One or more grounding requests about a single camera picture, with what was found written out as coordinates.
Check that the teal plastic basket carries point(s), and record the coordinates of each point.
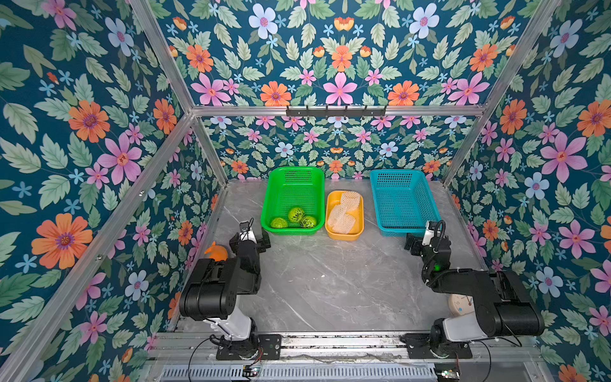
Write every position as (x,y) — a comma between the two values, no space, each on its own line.
(403,202)

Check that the pink round clock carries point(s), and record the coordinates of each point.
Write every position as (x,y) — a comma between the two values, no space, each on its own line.
(461,304)

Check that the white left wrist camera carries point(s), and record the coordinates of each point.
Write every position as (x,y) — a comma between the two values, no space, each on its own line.
(247,229)

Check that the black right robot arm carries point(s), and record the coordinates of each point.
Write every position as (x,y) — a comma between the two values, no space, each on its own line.
(502,307)

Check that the green plastic basket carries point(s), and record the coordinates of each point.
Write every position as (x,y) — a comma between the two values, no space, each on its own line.
(290,187)

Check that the orange plush toy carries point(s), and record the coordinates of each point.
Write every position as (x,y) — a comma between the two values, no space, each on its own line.
(217,252)

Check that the aluminium front rail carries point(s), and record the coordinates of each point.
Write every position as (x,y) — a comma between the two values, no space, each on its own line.
(344,356)

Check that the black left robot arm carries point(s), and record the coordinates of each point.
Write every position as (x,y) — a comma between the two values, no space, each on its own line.
(213,289)

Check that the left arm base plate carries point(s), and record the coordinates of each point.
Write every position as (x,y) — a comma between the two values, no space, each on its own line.
(255,348)

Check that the yellow plastic tub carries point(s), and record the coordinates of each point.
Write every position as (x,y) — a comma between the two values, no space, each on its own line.
(334,199)

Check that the white foam net middle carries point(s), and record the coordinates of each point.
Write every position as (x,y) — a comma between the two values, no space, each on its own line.
(336,213)

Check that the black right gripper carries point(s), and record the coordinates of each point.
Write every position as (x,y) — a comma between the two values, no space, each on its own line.
(418,244)

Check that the green custard apple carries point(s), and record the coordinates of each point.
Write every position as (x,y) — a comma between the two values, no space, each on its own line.
(279,223)
(308,222)
(296,215)

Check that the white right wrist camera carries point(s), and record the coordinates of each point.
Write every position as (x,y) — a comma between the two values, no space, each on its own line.
(433,229)

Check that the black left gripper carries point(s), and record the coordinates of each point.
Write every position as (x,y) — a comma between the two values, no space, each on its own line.
(251,243)

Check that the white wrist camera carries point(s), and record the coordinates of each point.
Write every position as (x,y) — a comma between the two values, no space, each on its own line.
(433,229)
(247,229)

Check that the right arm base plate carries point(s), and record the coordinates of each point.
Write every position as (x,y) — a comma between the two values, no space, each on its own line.
(420,346)

